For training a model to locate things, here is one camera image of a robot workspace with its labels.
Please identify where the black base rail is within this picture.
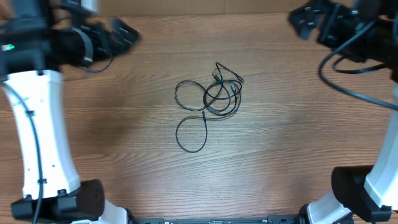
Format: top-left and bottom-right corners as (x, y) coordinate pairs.
(136, 215), (306, 224)

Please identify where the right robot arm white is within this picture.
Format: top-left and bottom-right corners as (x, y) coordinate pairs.
(280, 0), (397, 223)

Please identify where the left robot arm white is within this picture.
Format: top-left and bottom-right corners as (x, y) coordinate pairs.
(1, 0), (140, 223)

